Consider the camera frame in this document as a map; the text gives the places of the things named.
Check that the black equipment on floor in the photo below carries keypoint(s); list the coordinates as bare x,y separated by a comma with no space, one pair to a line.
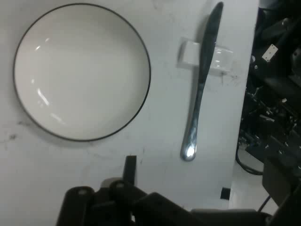
277,94

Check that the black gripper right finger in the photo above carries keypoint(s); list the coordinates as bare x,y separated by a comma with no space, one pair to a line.
287,188

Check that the white tag with holes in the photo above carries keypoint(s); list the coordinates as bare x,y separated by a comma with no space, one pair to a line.
269,53

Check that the stainless steel table knife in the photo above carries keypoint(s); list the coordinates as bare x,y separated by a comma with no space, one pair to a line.
207,58

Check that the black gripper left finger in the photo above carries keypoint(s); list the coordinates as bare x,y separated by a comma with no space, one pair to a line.
80,207

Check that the white plate with black rim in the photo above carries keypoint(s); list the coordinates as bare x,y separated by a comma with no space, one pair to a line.
82,70

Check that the black tape corner mark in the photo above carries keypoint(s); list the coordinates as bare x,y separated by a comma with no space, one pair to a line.
225,193

